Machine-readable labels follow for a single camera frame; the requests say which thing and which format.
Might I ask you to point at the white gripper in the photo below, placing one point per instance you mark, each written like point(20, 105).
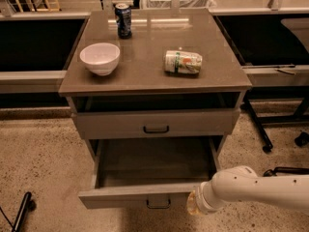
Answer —
point(202, 199)

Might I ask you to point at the grey drawer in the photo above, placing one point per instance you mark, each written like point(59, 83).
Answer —
point(150, 172)
point(142, 124)

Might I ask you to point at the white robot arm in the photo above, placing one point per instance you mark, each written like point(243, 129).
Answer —
point(241, 184)

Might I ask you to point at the grey drawer cabinet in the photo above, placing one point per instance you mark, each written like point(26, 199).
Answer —
point(140, 82)

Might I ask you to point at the black chair base right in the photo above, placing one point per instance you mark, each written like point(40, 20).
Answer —
point(300, 141)

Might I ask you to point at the lying green white can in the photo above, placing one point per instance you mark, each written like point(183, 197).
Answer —
point(182, 62)

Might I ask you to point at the black chair leg left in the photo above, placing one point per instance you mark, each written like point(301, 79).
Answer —
point(27, 205)

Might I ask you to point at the white bowl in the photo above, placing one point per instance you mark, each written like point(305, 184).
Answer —
point(100, 58)

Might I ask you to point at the upright dark blue can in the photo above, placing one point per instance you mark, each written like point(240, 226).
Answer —
point(123, 19)

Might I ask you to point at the black table leg frame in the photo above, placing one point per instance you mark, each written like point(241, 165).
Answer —
point(298, 116)

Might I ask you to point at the white wire basket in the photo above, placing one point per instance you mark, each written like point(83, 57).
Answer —
point(184, 4)

